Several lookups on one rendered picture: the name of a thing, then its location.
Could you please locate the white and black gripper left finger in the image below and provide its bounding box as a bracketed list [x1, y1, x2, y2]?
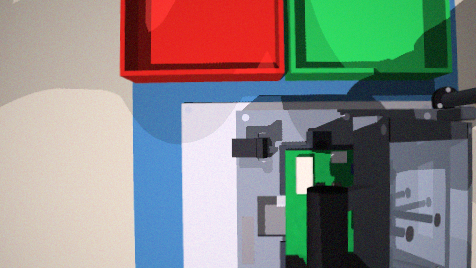
[286, 255, 307, 268]

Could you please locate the red bin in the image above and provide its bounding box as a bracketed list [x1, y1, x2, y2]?
[120, 0, 284, 83]

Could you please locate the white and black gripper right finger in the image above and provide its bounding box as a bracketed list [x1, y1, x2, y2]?
[348, 254, 369, 268]

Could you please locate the green bin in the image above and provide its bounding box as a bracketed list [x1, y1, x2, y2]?
[284, 0, 452, 81]

